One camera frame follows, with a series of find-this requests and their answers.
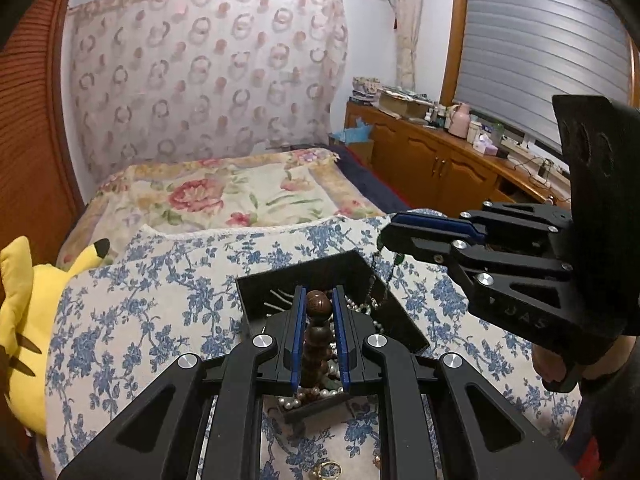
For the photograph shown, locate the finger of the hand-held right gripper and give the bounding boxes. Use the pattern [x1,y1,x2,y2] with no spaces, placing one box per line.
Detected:
[391,200,574,247]
[380,222,597,362]

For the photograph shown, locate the flat cardboard box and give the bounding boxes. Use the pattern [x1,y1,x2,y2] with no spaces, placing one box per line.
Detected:
[379,88,437,119]

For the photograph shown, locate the person's right hand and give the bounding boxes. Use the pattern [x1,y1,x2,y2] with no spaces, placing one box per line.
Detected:
[531,335,640,397]

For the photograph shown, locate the pink thermos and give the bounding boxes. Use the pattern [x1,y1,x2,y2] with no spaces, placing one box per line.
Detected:
[448,103,471,138]

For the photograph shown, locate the brown wooden bead bracelet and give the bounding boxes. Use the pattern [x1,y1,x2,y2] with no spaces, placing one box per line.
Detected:
[299,290,337,392]

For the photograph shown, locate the wooden cabinet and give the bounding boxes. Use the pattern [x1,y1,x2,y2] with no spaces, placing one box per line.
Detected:
[345,100,572,217]

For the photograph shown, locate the white lace curtain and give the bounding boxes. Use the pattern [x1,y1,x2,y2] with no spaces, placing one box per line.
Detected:
[394,0,419,89]

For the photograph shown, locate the dark blue bed sheet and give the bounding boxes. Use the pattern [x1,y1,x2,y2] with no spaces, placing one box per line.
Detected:
[327,144,417,217]

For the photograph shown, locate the yellow plush toy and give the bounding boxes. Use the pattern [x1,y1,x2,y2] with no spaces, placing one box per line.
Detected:
[0,236,112,432]

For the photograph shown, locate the white pearl necklace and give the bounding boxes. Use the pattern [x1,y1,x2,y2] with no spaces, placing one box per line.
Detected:
[277,296,388,411]

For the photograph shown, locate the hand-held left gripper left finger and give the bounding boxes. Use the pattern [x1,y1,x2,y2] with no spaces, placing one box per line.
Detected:
[57,285,307,480]

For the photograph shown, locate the brown louvered wardrobe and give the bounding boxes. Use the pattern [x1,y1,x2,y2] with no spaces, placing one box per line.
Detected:
[0,0,87,257]

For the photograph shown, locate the dark green bead necklace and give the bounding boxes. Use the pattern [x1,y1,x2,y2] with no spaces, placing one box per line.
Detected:
[367,240,407,313]

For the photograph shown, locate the blue floral blanket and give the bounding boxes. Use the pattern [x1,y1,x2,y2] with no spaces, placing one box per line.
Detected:
[44,212,584,480]

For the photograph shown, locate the grey window blind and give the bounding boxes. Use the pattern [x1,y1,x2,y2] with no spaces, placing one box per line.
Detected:
[452,0,634,157]

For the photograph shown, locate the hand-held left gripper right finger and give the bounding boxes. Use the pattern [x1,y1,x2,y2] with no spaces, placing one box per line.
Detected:
[332,285,583,480]

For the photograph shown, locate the pink tissue box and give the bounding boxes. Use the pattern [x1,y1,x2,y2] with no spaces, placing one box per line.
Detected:
[472,135,500,157]

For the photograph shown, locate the gold ring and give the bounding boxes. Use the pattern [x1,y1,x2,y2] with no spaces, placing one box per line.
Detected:
[312,461,346,480]

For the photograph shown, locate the pink floral quilt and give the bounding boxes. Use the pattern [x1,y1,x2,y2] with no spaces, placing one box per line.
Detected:
[56,149,401,272]

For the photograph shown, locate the ring patterned wall cloth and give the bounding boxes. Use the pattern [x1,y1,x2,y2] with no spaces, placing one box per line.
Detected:
[67,0,349,187]

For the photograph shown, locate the black cardboard box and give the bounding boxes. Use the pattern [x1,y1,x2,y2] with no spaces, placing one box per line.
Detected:
[235,249,431,423]

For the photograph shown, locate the thin charging cable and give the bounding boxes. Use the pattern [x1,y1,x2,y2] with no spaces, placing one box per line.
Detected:
[506,154,572,188]

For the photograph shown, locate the stack of papers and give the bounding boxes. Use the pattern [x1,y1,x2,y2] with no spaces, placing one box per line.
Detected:
[351,77,382,104]

